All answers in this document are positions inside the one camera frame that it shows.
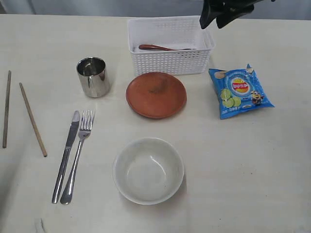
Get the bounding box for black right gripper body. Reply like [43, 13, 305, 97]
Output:
[204, 0, 258, 10]

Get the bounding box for white perforated plastic basket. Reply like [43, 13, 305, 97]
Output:
[127, 16, 215, 76]

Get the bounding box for brown wooden spoon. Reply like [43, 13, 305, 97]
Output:
[138, 44, 195, 51]

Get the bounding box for blue chips bag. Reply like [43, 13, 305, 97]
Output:
[208, 65, 273, 119]

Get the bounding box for brown round plate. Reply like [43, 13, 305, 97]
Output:
[126, 72, 187, 119]

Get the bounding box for silver foil packet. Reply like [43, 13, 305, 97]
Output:
[76, 57, 111, 98]

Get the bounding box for silver fork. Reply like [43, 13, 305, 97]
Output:
[60, 110, 95, 205]

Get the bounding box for white speckled bowl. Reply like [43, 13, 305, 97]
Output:
[113, 137, 185, 205]

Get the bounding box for silver table knife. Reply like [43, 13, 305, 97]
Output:
[52, 111, 80, 204]

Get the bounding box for wooden chopstick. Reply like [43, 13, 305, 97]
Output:
[19, 83, 48, 157]
[2, 70, 12, 148]

